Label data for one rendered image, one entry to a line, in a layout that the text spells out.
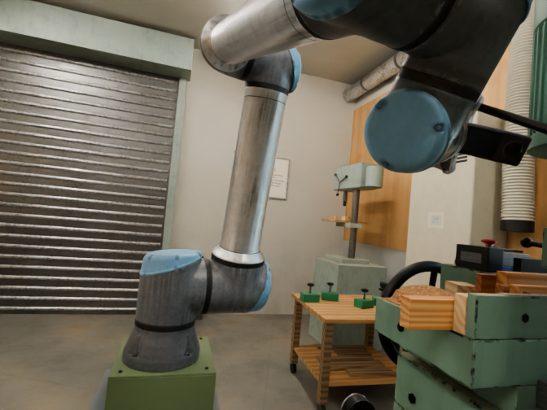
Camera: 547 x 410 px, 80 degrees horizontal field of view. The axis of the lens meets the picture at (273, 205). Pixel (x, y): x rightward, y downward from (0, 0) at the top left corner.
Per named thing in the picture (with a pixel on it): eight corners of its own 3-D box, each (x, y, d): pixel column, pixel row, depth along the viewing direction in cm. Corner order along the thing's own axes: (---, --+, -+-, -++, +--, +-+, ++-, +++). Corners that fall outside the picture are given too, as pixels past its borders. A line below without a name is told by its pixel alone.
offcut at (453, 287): (444, 298, 64) (445, 280, 64) (466, 301, 64) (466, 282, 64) (456, 304, 59) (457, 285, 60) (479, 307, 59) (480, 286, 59)
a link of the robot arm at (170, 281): (133, 309, 89) (141, 245, 90) (196, 307, 96) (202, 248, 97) (135, 328, 75) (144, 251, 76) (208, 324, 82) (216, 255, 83)
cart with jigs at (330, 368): (369, 367, 240) (375, 280, 243) (422, 413, 185) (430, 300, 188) (283, 369, 224) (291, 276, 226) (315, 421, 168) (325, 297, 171)
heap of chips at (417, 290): (422, 298, 62) (424, 279, 62) (489, 323, 48) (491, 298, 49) (382, 298, 59) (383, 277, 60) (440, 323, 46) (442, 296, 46)
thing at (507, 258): (487, 266, 78) (489, 243, 78) (536, 274, 68) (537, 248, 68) (444, 263, 75) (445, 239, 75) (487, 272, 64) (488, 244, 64)
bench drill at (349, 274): (349, 329, 323) (361, 172, 330) (391, 356, 265) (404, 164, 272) (305, 330, 308) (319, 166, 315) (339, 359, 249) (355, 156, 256)
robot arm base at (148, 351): (115, 373, 73) (120, 329, 73) (128, 342, 91) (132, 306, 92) (201, 371, 78) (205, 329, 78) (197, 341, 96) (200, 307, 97)
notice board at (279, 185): (286, 200, 359) (290, 159, 361) (286, 200, 358) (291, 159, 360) (229, 194, 341) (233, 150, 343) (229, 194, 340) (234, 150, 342)
